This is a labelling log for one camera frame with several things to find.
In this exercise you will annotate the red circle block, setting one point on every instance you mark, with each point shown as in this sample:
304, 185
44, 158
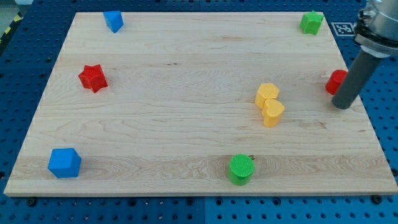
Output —
335, 80

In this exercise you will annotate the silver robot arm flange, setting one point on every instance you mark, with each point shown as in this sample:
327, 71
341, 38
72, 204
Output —
376, 28

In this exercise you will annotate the green circle block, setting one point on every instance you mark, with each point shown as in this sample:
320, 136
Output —
240, 169

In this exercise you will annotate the yellow hexagon block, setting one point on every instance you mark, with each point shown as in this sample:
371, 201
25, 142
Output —
266, 91

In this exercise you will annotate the wooden board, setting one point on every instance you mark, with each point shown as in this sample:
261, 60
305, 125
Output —
180, 104

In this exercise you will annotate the yellow heart block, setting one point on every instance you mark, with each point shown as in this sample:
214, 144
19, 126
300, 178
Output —
272, 112

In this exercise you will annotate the red star block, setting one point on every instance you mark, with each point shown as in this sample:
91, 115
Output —
93, 78

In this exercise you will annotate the blue triangle block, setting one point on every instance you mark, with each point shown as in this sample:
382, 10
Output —
113, 20

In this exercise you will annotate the green star block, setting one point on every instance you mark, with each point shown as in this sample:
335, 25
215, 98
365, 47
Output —
311, 22

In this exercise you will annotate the blue cube block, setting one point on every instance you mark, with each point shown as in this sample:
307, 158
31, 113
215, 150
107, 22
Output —
64, 163

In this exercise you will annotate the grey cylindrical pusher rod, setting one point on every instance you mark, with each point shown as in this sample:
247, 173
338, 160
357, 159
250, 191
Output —
358, 75

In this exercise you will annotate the white fiducial marker tag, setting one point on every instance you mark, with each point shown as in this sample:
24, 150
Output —
343, 29

